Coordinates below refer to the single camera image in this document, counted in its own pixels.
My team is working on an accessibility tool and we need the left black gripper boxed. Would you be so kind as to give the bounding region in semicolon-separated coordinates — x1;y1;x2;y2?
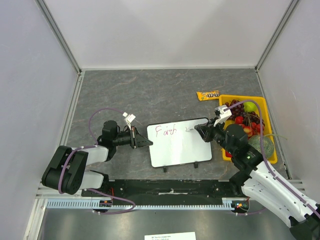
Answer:
113;126;153;149

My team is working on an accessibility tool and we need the magenta whiteboard marker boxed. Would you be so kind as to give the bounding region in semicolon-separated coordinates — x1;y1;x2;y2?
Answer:
185;127;195;132

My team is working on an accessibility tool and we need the white whiteboard black frame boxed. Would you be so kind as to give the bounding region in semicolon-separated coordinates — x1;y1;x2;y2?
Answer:
146;117;212;168

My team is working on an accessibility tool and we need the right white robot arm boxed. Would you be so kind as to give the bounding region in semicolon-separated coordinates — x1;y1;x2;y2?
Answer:
194;123;320;240

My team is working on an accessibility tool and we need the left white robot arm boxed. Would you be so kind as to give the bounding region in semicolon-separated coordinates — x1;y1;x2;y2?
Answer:
41;120;153;197

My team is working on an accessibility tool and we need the yellow candy packet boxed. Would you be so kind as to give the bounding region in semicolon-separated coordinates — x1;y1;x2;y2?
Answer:
196;90;220;102

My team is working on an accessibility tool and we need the purple grape bunch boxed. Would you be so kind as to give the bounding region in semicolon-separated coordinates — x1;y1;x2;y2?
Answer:
224;99;246;121

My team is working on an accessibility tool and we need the red cherries cluster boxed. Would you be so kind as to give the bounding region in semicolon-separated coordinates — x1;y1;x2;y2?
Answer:
234;114;265;139

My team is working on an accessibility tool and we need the yellow plastic fruit tray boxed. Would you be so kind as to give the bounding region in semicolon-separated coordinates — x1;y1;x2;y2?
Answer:
218;94;278;164

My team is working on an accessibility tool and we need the green pear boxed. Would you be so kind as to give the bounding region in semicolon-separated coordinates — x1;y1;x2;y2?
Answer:
243;101;258;113

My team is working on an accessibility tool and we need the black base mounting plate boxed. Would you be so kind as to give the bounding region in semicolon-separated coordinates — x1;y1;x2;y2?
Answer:
81;178;261;206

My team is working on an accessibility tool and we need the green netted melon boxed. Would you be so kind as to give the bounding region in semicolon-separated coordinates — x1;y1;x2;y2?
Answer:
248;135;275;159

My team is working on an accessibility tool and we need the white paper label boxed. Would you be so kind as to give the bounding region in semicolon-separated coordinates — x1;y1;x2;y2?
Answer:
144;232;196;240

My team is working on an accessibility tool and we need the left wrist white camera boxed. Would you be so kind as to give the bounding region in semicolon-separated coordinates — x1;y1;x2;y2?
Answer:
122;112;136;130

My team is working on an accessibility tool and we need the whiteboard metal wire stand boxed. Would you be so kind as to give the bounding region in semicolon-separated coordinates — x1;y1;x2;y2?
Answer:
162;162;199;173

